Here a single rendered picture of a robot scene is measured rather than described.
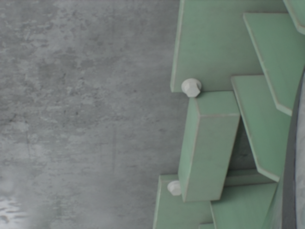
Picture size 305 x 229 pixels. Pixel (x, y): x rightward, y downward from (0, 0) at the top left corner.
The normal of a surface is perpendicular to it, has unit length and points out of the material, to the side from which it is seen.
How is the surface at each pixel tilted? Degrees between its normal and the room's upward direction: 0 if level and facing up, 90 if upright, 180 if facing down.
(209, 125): 0
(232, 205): 90
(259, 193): 90
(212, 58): 0
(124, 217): 0
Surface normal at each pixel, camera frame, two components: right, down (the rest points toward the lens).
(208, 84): 0.12, 0.72
